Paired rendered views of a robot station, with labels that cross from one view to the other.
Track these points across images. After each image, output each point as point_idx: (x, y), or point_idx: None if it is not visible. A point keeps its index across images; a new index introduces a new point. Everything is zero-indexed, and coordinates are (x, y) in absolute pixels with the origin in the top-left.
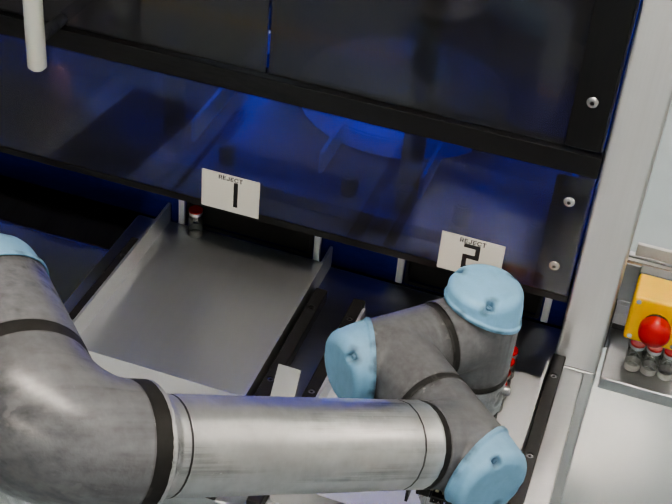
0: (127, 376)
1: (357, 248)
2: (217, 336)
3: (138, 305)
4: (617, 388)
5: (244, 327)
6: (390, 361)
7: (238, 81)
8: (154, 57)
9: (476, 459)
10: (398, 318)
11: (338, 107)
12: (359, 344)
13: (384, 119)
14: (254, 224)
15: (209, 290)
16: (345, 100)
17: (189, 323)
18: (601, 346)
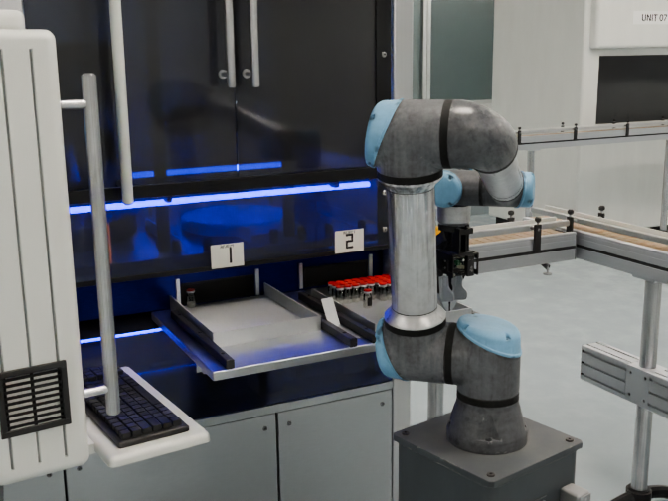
0: (255, 336)
1: (277, 277)
2: (264, 320)
3: (213, 326)
4: None
5: (269, 315)
6: (462, 175)
7: (226, 184)
8: (179, 186)
9: (528, 175)
10: (444, 169)
11: (277, 181)
12: (448, 173)
13: (300, 180)
14: (219, 289)
15: (233, 314)
16: (280, 176)
17: (246, 322)
18: None
